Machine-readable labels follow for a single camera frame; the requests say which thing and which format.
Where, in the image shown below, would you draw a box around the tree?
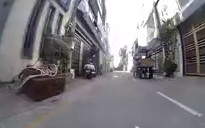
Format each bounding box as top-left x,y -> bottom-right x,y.
157,17 -> 180,79
117,44 -> 130,72

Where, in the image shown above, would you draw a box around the street cart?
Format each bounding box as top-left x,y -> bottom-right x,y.
133,54 -> 156,80

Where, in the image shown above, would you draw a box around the green potted plants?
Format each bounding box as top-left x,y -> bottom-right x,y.
39,32 -> 75,77

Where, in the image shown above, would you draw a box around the row of buildings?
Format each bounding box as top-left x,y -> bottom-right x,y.
131,0 -> 184,76

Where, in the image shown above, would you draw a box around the brown planter box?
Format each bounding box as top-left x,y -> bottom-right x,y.
21,74 -> 68,102

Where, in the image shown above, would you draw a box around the pale tangled pile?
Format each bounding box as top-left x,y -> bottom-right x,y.
15,61 -> 60,90

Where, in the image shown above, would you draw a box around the pale building with dark windows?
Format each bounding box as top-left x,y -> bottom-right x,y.
0,0 -> 112,87

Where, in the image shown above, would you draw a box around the building with slatted gate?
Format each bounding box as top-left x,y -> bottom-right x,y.
176,0 -> 205,79

